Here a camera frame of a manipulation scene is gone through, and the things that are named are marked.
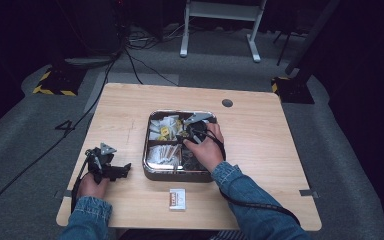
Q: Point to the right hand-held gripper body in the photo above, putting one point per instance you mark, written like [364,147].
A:
[196,130]

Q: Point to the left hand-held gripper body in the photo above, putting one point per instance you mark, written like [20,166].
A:
[101,163]

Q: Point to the square divided metal tin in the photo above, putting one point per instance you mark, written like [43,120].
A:
[166,176]

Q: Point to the single white red-label sachet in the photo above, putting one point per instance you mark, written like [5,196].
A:
[177,199]

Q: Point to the person's right hand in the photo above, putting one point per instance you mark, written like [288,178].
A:
[208,151]

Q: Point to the person's left hand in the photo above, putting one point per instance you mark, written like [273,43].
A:
[91,188]

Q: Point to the pile of white yellow packets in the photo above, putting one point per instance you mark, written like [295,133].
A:
[165,130]

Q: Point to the pile of brown white sticks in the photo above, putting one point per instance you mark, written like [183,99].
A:
[163,156]

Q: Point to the grey table grommet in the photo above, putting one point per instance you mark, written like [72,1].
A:
[227,103]

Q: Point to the yellow black striped stand base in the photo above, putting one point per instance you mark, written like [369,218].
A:
[58,83]
[293,91]

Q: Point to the person's striped clothing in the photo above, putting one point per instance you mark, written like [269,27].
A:
[228,236]

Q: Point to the black tripod stand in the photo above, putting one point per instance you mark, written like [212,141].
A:
[285,43]

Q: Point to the grey table edge bracket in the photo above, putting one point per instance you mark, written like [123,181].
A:
[65,194]
[308,193]

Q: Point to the white metal desk frame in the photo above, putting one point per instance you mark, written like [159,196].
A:
[221,11]

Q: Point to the dark slanted metal post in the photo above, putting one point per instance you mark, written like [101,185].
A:
[308,40]

